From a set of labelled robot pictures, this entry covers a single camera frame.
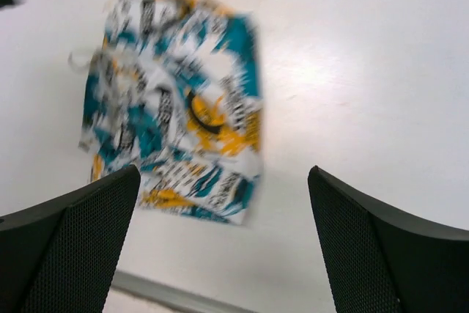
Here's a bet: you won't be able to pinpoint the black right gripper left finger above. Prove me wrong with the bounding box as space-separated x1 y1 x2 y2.
1 165 141 313

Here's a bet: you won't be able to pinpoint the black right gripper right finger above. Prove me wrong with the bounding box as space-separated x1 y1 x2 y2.
308 166 468 312

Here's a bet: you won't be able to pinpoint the white yellow teal printed shorts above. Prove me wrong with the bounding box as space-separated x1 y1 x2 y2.
68 0 263 225

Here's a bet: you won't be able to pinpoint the aluminium table rail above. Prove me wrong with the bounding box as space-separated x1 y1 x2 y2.
111 270 251 313

